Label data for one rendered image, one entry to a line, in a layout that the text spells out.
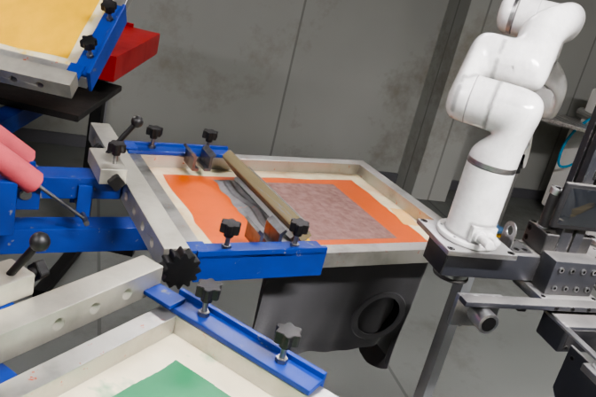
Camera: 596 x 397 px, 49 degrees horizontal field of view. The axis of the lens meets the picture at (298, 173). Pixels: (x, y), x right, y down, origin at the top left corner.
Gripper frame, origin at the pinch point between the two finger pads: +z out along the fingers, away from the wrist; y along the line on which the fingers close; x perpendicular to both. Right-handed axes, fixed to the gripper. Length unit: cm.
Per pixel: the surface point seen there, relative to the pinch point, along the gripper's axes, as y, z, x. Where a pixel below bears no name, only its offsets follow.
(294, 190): 24, 15, 51
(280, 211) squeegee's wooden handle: -3, 9, 70
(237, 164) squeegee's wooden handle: 24, 8, 70
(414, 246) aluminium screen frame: -15.7, 11.9, 38.6
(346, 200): 17.5, 15.4, 37.2
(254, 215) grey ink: 7, 15, 71
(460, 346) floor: 60, 111, -83
